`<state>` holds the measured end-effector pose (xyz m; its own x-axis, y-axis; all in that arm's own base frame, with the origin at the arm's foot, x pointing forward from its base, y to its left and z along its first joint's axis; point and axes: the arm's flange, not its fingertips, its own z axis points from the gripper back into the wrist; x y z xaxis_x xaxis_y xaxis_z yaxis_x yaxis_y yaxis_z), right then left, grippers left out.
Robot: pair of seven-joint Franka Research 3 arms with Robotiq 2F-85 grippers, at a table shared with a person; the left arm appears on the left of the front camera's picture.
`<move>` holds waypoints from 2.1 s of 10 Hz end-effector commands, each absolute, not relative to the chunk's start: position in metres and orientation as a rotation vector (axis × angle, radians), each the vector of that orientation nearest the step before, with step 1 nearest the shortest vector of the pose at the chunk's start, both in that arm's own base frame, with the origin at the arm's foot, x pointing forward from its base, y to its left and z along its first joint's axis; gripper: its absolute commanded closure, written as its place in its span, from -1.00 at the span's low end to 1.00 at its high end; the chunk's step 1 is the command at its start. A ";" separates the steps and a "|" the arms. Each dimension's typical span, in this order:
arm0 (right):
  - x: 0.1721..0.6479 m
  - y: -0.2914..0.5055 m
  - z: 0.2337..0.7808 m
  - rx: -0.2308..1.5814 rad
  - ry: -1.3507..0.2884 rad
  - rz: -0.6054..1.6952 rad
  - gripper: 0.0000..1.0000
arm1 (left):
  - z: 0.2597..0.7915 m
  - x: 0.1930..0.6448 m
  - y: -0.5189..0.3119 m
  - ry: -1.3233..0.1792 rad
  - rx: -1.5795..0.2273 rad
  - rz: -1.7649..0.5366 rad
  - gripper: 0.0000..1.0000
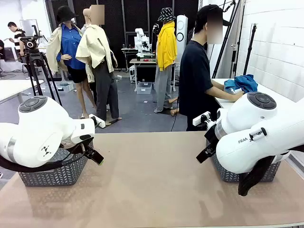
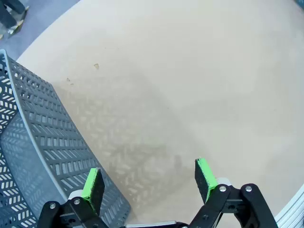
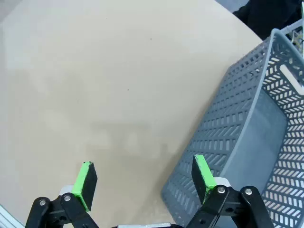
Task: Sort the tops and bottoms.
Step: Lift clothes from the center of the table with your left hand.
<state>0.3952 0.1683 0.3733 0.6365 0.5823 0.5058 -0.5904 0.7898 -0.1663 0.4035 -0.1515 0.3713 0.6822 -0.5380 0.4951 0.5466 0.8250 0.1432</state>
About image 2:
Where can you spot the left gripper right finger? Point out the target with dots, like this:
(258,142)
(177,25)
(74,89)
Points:
(206,175)

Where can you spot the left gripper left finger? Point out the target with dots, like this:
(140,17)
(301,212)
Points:
(93,187)

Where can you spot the grey plastic lattice basket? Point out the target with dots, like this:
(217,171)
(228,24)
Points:
(47,142)

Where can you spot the aluminium frame rail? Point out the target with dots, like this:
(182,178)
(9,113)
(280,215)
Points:
(294,211)

